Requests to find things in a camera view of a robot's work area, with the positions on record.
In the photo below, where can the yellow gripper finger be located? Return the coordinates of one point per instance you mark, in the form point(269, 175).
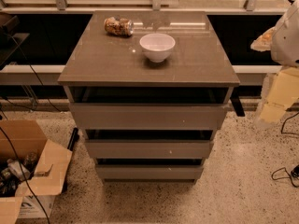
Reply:
point(279, 93)
point(264, 42)

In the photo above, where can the grey top drawer front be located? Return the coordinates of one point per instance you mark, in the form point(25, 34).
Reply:
point(148, 117)

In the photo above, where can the grey drawer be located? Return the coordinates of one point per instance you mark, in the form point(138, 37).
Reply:
point(140, 172)
point(149, 150)
point(148, 117)

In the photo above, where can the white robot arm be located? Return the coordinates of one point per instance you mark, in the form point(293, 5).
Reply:
point(285, 48)

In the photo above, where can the grey drawer cabinet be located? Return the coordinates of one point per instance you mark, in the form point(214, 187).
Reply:
point(112, 70)

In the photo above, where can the grey bottom drawer front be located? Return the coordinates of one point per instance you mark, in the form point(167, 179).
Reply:
point(140, 172)

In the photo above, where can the grey middle drawer front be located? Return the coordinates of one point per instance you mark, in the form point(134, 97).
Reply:
point(149, 150)

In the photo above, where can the open cardboard box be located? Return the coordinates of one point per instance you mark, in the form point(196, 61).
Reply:
point(34, 198)

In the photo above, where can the white ceramic bowl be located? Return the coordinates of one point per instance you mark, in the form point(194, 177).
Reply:
point(157, 47)

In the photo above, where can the crushed patterned drink can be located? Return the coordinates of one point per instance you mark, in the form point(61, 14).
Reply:
point(119, 26)

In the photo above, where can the black bar on floor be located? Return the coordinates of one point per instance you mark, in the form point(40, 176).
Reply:
point(72, 141)

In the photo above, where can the trash items in box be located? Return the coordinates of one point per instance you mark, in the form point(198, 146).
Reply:
point(14, 172)

